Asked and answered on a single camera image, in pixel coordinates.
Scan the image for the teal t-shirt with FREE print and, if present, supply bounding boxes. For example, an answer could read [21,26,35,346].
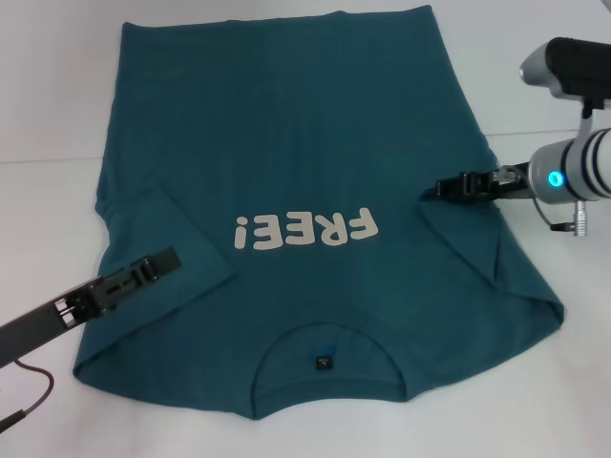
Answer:
[71,4,564,421]

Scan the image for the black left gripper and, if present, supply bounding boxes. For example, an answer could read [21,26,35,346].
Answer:
[0,246,182,367]

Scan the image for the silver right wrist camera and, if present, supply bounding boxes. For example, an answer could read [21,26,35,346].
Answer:
[519,37,611,120]

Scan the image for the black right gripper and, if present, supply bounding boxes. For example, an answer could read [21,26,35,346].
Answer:
[436,162,534,202]

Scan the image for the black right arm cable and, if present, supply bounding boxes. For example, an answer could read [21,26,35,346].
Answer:
[532,198,591,238]

